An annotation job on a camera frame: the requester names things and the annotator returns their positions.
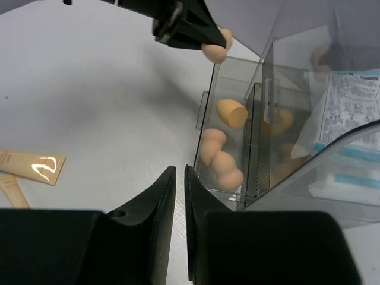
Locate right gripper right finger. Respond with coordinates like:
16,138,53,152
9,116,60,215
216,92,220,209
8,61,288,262
184,166,362,284

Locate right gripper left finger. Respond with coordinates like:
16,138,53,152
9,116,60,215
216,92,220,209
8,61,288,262
1,166,176,284

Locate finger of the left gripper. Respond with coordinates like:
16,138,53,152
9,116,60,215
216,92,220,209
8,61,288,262
152,1,227,50

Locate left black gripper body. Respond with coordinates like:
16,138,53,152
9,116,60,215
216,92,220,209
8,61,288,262
62,0,185,23

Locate beige makeup sponge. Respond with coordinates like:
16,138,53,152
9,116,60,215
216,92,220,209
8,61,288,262
211,151,244,191
199,128,227,166
201,28,233,64
216,99,248,128

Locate clear acrylic organizer box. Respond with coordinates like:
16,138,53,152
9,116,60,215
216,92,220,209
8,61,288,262
195,1,379,228

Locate cotton pad pack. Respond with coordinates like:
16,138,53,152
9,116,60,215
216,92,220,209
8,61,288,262
309,142,379,206
290,69,379,158

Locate beige foundation tube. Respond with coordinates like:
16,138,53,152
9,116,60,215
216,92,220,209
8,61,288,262
1,148,66,186

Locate gold slim concealer stick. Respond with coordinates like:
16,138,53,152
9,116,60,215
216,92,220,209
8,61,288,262
1,175,30,209

